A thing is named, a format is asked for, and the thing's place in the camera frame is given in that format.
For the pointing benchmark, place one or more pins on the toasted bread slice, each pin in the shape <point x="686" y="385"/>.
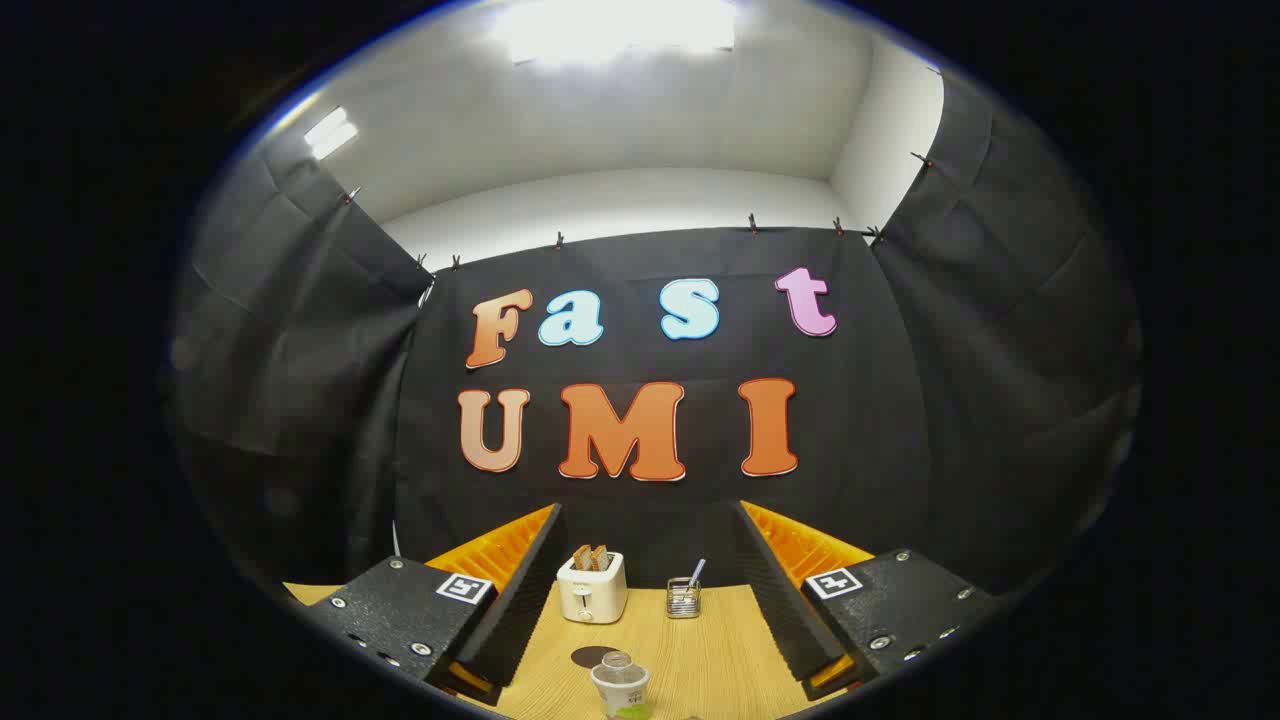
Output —
<point x="581" y="558"/>
<point x="600" y="557"/>

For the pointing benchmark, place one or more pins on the small ceiling light panel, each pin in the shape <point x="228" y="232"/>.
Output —
<point x="330" y="133"/>

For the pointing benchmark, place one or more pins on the small cream toaster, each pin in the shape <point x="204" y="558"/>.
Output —
<point x="592" y="595"/>

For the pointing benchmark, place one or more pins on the dark brown round coaster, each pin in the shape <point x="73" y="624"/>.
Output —
<point x="585" y="657"/>

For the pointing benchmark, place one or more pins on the clear plastic juice bottle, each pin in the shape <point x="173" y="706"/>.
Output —
<point x="620" y="685"/>

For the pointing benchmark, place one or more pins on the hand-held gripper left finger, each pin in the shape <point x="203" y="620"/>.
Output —
<point x="525" y="590"/>

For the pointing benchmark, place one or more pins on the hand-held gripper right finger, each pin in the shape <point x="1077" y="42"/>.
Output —
<point x="772" y="590"/>

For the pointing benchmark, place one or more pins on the large ceiling light panel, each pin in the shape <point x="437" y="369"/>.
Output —
<point x="620" y="25"/>

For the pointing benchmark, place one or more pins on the wooden table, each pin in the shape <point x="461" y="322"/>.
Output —
<point x="720" y="660"/>

